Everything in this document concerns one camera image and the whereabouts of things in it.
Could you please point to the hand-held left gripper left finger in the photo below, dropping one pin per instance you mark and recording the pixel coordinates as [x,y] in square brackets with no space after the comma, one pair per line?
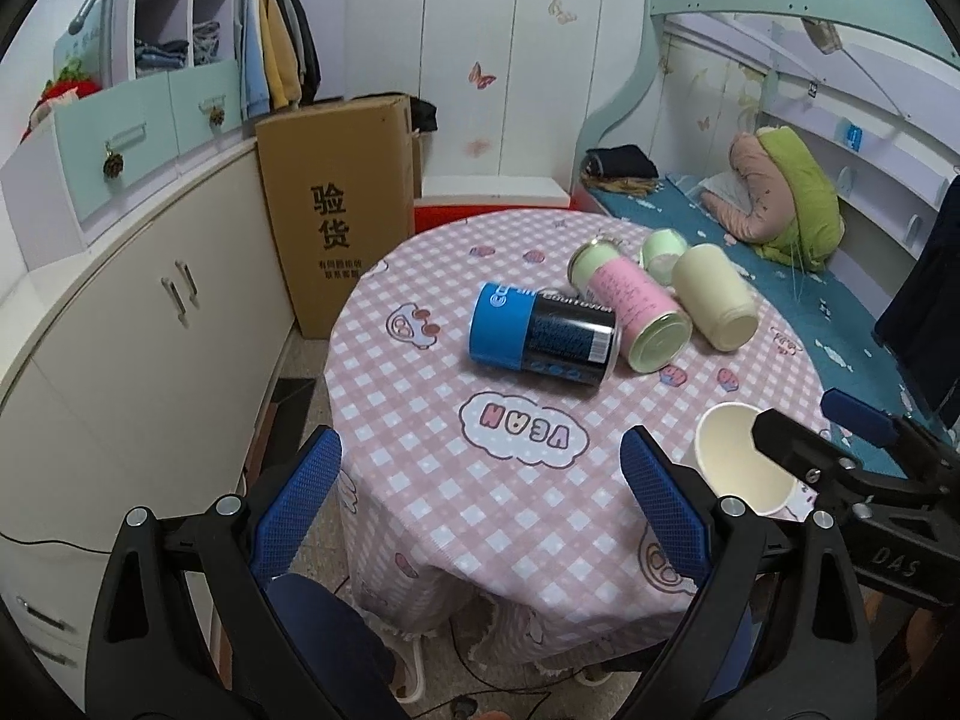
[296,502]

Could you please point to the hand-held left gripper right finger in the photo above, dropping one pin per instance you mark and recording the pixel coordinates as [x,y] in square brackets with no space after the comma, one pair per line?
[667,510]

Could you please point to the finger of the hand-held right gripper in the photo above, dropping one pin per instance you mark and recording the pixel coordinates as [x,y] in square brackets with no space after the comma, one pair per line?
[859,411]
[795,446]

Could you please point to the white paper cup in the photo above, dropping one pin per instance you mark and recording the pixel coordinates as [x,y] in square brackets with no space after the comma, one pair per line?
[731,457]

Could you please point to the cream paper cup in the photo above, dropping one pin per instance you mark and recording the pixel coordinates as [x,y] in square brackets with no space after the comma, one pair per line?
[712,292]

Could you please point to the light green cup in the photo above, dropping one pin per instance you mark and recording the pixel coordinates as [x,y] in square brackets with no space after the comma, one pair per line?
[664,255]

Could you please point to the blue printed bed sheet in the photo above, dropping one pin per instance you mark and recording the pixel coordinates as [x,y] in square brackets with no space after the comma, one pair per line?
[817,315]

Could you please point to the dark hanging garment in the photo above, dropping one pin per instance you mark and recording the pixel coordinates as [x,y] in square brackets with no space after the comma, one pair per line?
[926,315]

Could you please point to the dark blue chair seat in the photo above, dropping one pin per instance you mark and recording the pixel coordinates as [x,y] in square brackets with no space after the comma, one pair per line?
[330,630]

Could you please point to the round table with checked cloth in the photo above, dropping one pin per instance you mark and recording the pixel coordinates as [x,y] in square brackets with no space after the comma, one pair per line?
[487,510]

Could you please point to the pink and green can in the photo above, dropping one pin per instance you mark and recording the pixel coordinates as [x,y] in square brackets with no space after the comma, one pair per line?
[630,300]

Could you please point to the blue and black can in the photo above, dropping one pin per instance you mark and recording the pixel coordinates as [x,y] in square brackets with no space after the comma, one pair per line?
[540,334]

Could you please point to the pink and green pillow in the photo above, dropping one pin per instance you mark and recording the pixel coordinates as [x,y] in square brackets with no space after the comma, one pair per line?
[787,187]

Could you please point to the white curved cabinet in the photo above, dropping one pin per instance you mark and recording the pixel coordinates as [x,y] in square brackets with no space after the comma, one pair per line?
[127,330]

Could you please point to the white pillow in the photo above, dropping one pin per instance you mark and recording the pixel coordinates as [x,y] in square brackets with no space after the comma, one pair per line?
[724,191]

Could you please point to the tall cardboard box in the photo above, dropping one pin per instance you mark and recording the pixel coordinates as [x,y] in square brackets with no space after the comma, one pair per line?
[337,210]

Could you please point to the folded dark clothes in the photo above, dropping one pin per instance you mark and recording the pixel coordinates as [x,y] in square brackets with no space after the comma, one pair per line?
[619,165]

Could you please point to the pine cone ornament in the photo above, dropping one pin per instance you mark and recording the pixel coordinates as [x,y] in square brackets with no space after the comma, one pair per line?
[114,165]
[217,117]

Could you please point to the teal drawer unit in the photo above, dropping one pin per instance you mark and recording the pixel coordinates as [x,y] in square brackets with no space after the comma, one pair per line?
[127,135]

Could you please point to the black bag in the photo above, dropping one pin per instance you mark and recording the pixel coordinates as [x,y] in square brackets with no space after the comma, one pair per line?
[424,114]

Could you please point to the yellow hanging sweater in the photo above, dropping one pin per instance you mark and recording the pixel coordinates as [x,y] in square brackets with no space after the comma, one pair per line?
[279,52]

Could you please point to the light blue hanging shirt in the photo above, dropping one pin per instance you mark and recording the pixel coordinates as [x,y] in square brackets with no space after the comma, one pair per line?
[251,52]

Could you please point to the dark grey hanging jacket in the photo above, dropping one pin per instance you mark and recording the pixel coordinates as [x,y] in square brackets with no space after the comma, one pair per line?
[306,37]

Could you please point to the folded jeans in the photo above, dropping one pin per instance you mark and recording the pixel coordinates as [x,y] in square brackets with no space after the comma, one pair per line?
[157,56]

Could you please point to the red plush toy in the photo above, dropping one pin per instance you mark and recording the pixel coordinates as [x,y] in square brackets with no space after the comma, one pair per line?
[67,86]

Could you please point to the white cubby shelf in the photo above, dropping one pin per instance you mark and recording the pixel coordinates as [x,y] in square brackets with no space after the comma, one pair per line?
[180,22]

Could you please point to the teal bunk bed frame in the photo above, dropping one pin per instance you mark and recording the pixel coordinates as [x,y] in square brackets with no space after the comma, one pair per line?
[675,30]

